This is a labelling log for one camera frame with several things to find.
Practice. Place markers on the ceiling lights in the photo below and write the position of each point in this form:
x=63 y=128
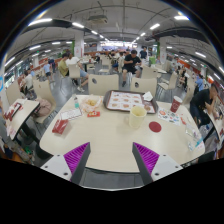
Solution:
x=40 y=21

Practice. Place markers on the ceiling air conditioner unit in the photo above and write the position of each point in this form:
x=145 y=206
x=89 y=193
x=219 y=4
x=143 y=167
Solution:
x=97 y=18

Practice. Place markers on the red paper cup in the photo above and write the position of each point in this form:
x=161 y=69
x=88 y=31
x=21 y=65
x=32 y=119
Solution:
x=176 y=104

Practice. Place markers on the small clear bottle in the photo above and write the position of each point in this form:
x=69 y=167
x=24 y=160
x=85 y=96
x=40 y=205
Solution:
x=75 y=101

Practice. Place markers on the white sticker sheet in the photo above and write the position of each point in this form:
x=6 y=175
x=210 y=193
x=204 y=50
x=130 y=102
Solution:
x=168 y=116

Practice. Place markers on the small red box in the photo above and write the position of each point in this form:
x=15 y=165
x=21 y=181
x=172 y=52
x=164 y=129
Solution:
x=60 y=126

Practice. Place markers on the white printed card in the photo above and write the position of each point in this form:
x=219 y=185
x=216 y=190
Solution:
x=70 y=114

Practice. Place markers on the flat round red coaster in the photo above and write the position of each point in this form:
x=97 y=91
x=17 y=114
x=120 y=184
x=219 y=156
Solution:
x=155 y=126

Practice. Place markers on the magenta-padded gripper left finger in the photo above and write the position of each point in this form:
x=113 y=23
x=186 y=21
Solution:
x=75 y=158

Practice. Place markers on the white crumpled napkin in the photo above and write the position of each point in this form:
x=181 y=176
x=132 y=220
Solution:
x=147 y=96

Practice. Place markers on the bag of fries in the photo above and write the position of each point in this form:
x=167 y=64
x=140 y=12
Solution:
x=90 y=101

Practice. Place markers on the pink backpack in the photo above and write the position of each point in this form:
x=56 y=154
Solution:
x=42 y=107

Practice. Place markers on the red ketchup packet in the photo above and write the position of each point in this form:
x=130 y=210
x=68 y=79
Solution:
x=94 y=114
x=182 y=120

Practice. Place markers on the cream plastic cup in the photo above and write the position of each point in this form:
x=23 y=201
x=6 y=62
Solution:
x=137 y=116

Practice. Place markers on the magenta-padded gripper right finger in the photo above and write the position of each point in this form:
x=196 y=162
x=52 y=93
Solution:
x=148 y=158

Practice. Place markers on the person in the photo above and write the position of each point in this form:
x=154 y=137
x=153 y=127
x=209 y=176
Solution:
x=143 y=53
x=28 y=81
x=63 y=65
x=75 y=66
x=199 y=81
x=131 y=63
x=203 y=103
x=47 y=70

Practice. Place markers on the cream neighbouring table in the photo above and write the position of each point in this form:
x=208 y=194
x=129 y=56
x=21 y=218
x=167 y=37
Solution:
x=216 y=125
x=23 y=115

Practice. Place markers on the cream chair with round hole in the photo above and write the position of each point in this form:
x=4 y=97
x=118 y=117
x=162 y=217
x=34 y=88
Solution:
x=144 y=85
x=103 y=84

